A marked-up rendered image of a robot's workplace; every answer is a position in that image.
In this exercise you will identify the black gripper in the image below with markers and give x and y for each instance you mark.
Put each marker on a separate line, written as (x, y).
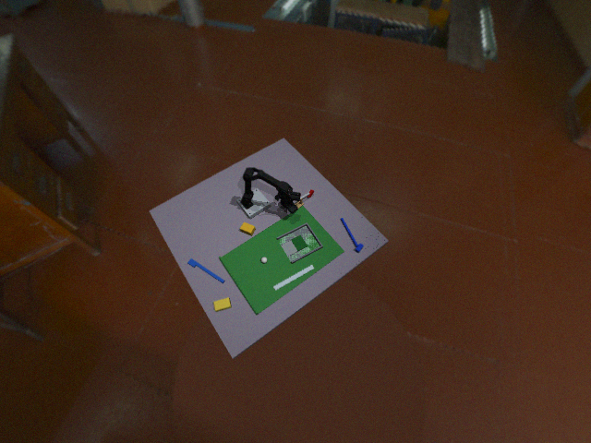
(289, 206)

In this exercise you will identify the pale grey flat bar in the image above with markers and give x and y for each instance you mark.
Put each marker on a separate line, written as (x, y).
(299, 274)

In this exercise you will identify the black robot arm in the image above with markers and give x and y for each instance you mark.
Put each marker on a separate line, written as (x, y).
(281, 186)

